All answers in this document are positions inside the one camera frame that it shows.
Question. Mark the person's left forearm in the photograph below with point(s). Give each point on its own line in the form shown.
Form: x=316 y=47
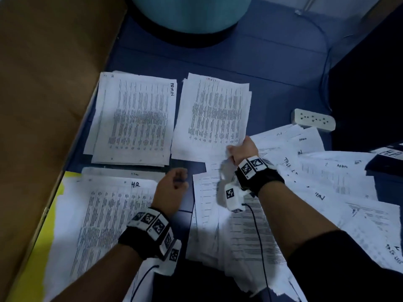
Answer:
x=107 y=280

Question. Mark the person's left hand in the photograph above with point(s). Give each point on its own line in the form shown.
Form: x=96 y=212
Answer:
x=171 y=191

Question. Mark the teal cylindrical barrel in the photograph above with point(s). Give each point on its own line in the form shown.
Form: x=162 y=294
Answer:
x=182 y=12

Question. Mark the person's right hand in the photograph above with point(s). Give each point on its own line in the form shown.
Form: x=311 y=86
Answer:
x=244 y=151

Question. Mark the yellow folder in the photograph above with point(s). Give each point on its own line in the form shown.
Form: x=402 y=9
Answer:
x=31 y=273

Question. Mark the white power strip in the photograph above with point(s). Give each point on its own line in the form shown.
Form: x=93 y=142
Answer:
x=313 y=120

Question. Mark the black marker wristband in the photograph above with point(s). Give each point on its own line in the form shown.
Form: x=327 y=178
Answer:
x=258 y=176
x=148 y=232

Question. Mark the person's right forearm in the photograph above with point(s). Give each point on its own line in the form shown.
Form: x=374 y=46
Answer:
x=296 y=217

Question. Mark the white partition panel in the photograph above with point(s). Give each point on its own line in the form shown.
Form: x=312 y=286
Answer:
x=315 y=6

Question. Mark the person's dark trousers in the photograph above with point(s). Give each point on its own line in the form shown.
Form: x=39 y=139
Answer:
x=352 y=261

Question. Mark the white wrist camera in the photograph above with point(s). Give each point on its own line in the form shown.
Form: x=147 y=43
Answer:
x=233 y=197
x=169 y=258

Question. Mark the pile of printed papers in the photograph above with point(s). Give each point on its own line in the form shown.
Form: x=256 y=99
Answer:
x=340 y=185

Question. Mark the neat stack of printed papers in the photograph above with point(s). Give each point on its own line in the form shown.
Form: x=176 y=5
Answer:
x=214 y=116
x=132 y=119
x=101 y=229

